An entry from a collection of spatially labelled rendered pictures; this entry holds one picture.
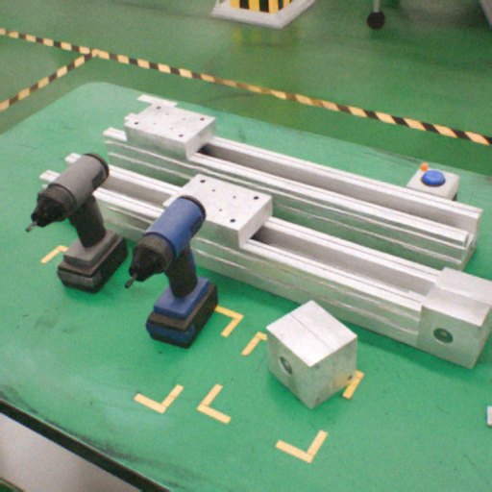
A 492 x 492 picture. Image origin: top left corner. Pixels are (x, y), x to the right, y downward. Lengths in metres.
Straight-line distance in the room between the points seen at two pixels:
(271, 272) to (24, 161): 0.74
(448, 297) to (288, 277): 0.26
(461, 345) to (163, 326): 0.46
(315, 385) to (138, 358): 0.30
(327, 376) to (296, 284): 0.21
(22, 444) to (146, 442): 0.82
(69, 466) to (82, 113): 0.86
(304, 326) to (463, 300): 0.24
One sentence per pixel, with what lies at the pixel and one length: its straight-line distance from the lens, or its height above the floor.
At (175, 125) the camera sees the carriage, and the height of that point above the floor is 0.90.
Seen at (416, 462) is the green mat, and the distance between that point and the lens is 1.03.
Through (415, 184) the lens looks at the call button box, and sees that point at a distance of 1.41.
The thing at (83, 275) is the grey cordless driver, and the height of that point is 0.82.
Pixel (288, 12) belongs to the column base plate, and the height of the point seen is 0.04.
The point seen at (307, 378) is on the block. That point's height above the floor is 0.85.
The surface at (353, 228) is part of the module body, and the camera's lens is 1.34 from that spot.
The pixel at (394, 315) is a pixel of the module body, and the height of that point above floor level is 0.83.
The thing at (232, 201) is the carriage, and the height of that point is 0.90.
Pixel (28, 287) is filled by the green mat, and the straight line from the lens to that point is 1.36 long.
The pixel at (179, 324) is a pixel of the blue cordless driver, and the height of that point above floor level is 0.83.
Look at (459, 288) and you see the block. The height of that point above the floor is 0.87.
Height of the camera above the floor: 1.63
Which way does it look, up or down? 39 degrees down
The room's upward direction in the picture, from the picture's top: 4 degrees counter-clockwise
